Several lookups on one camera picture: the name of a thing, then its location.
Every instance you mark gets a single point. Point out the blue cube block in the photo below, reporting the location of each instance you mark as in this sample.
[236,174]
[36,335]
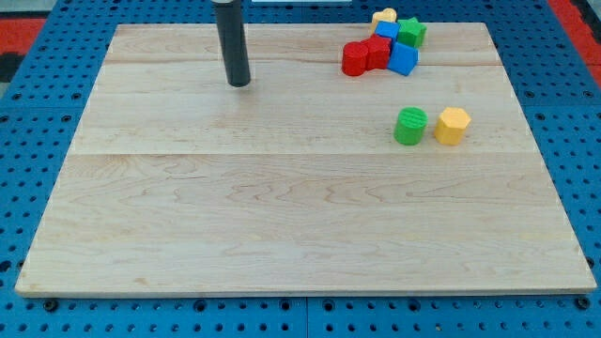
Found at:
[403,59]

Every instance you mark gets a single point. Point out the light wooden board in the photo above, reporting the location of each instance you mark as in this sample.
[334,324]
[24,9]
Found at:
[178,185]

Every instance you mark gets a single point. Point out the yellow heart block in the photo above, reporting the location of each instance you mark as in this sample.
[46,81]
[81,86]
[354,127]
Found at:
[386,15]

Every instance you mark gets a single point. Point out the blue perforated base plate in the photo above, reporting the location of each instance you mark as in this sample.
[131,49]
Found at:
[46,96]

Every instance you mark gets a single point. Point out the red hexagonal block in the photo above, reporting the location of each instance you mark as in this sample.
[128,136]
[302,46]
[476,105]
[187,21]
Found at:
[378,52]

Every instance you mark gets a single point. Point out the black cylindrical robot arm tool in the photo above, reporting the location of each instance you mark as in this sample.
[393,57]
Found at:
[230,27]

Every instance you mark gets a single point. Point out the small blue block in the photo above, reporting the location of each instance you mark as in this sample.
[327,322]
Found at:
[387,29]

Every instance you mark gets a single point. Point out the green cylinder block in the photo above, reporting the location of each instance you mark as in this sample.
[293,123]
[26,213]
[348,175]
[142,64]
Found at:
[410,126]

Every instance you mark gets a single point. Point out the red cylinder block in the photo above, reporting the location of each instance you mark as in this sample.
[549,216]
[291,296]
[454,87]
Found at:
[354,58]

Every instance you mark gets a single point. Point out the green star block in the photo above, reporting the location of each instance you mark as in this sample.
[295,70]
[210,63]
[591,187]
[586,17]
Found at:
[411,32]

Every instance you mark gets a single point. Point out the yellow hexagon block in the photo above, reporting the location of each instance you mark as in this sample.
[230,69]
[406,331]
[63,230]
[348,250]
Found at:
[451,126]

